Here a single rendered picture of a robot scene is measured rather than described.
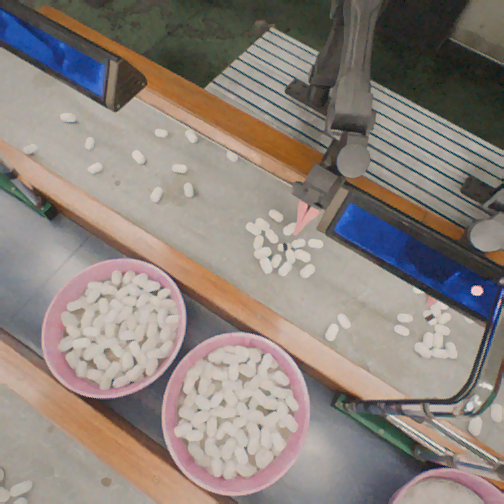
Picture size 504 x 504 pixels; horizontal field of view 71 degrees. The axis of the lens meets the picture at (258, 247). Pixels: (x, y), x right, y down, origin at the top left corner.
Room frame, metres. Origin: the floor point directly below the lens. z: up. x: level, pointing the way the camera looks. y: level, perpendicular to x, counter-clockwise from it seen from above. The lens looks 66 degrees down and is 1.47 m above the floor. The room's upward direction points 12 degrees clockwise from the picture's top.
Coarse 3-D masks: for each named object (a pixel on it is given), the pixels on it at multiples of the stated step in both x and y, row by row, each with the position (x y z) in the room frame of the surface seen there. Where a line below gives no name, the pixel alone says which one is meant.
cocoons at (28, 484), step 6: (0, 468) -0.17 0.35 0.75; (0, 474) -0.17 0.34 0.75; (0, 480) -0.18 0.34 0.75; (30, 480) -0.18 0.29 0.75; (0, 486) -0.19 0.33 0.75; (18, 486) -0.18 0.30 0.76; (24, 486) -0.18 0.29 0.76; (30, 486) -0.18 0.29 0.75; (0, 492) -0.20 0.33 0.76; (6, 492) -0.20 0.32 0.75; (12, 492) -0.19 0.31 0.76; (18, 492) -0.19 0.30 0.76; (24, 492) -0.19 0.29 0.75; (0, 498) -0.20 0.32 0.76; (6, 498) -0.20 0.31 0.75; (24, 498) -0.20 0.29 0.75
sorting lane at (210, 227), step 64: (0, 64) 0.71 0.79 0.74; (0, 128) 0.50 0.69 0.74; (64, 128) 0.54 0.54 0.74; (128, 128) 0.58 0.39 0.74; (128, 192) 0.40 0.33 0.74; (256, 192) 0.47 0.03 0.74; (192, 256) 0.27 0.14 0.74; (320, 256) 0.34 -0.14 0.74; (320, 320) 0.19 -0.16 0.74; (384, 320) 0.22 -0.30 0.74; (448, 384) 0.12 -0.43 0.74
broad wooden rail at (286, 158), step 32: (96, 32) 0.87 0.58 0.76; (160, 96) 0.69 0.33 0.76; (192, 96) 0.71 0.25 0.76; (192, 128) 0.62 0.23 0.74; (224, 128) 0.62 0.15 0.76; (256, 128) 0.65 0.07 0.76; (256, 160) 0.56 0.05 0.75; (288, 160) 0.57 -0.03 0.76; (320, 160) 0.59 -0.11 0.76; (384, 192) 0.53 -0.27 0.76; (448, 224) 0.48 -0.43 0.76
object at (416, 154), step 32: (256, 64) 1.00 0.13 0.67; (288, 64) 1.03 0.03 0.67; (224, 96) 0.83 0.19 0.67; (256, 96) 0.86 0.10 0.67; (288, 96) 0.89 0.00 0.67; (384, 96) 0.97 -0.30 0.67; (288, 128) 0.76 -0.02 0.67; (320, 128) 0.78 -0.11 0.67; (384, 128) 0.85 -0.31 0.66; (416, 128) 0.86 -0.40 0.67; (448, 128) 0.89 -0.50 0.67; (384, 160) 0.71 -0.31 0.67; (416, 160) 0.74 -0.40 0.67; (448, 160) 0.76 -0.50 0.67; (480, 160) 0.79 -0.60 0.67; (416, 192) 0.63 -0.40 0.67; (448, 192) 0.65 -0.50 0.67
